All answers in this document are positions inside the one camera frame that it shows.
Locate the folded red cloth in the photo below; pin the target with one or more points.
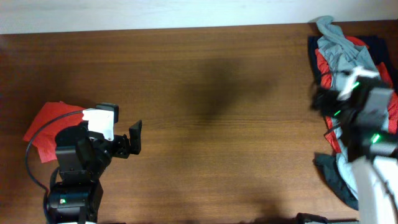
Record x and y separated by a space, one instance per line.
45 140

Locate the dark navy garment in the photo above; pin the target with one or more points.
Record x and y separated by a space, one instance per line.
327 166

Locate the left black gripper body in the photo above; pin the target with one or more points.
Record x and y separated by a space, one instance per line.
119 147

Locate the light grey t-shirt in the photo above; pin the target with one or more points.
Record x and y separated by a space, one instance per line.
341 54

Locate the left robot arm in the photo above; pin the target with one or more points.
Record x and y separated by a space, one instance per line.
75 189

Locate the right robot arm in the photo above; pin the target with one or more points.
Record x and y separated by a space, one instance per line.
372 151

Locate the red printed t-shirt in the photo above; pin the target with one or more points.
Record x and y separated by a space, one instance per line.
379 53

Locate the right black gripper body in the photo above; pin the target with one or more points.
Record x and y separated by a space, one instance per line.
330 106

